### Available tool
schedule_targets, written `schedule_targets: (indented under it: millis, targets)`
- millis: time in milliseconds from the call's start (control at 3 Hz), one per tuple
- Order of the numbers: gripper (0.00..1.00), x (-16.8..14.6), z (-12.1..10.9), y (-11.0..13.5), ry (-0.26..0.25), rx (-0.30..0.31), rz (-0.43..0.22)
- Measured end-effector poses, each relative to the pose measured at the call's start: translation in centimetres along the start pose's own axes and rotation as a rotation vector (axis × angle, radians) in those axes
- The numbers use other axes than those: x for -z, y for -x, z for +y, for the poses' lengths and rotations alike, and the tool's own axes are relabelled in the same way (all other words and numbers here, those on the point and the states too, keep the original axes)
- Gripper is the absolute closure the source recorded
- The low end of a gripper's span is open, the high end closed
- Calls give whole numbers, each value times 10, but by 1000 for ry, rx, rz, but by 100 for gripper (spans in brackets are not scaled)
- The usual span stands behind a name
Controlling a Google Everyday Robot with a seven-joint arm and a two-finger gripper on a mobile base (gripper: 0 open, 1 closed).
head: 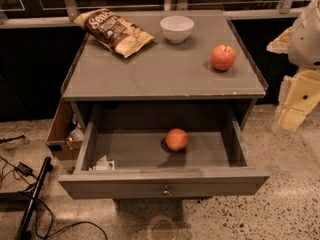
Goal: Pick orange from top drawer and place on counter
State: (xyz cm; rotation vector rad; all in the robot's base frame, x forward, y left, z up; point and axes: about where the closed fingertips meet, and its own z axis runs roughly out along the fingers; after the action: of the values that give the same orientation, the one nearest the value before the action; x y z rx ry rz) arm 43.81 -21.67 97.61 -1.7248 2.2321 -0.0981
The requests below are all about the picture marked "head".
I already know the grey cabinet with counter top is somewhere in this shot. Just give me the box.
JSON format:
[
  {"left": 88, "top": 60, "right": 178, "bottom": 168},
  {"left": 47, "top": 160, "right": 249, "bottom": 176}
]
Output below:
[{"left": 62, "top": 10, "right": 267, "bottom": 121}]

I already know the black pole on floor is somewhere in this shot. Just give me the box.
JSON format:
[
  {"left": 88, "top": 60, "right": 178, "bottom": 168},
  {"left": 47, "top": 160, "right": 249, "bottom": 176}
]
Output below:
[{"left": 14, "top": 157, "right": 52, "bottom": 240}]

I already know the orange fruit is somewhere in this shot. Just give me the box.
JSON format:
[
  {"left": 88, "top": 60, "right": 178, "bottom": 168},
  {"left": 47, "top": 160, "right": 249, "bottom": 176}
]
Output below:
[{"left": 165, "top": 128, "right": 188, "bottom": 152}]

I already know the round metal drawer knob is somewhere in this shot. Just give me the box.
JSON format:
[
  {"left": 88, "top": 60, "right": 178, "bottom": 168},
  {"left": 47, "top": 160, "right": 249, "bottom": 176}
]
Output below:
[{"left": 162, "top": 185, "right": 171, "bottom": 197}]

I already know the white ceramic bowl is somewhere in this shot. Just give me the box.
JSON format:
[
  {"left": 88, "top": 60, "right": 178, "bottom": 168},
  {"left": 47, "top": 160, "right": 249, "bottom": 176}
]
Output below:
[{"left": 160, "top": 16, "right": 194, "bottom": 44}]

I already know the red apple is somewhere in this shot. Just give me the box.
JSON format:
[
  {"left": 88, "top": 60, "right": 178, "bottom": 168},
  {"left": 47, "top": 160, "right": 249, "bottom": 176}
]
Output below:
[{"left": 210, "top": 45, "right": 236, "bottom": 72}]

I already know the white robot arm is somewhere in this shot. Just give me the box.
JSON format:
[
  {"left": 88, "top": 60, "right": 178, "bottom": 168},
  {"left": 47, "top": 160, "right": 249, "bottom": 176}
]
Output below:
[{"left": 267, "top": 0, "right": 320, "bottom": 134}]

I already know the open grey top drawer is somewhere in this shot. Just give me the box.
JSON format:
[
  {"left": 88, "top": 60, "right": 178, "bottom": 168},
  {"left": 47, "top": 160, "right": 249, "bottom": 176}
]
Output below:
[{"left": 59, "top": 104, "right": 270, "bottom": 199}]

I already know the brown chip bag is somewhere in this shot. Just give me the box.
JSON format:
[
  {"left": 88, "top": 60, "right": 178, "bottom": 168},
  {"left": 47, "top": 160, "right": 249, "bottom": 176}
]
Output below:
[{"left": 74, "top": 8, "right": 154, "bottom": 58}]

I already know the black power adapter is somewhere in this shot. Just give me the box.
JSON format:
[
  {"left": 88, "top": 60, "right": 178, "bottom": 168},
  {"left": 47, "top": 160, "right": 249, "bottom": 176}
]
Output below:
[{"left": 15, "top": 162, "right": 33, "bottom": 176}]

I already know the black floor cable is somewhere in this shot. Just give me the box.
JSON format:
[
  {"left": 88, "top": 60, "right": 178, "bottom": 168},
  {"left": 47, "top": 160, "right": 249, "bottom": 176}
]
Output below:
[{"left": 0, "top": 155, "right": 109, "bottom": 240}]

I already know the white paper in drawer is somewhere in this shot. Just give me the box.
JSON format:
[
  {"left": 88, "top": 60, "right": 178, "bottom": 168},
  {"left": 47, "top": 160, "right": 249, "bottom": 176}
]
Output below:
[{"left": 89, "top": 156, "right": 115, "bottom": 171}]

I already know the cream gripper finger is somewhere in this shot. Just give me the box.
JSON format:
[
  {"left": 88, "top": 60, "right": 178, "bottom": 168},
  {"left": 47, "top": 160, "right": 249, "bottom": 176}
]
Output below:
[
  {"left": 276, "top": 70, "right": 320, "bottom": 132},
  {"left": 266, "top": 27, "right": 291, "bottom": 54}
]

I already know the metal window railing frame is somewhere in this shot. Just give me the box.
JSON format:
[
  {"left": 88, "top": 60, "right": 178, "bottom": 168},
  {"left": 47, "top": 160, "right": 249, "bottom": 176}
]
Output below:
[{"left": 0, "top": 0, "right": 320, "bottom": 30}]

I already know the brown cardboard box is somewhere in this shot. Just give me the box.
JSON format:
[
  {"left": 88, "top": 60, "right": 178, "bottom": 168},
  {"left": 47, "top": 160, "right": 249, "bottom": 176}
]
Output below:
[{"left": 46, "top": 99, "right": 82, "bottom": 160}]

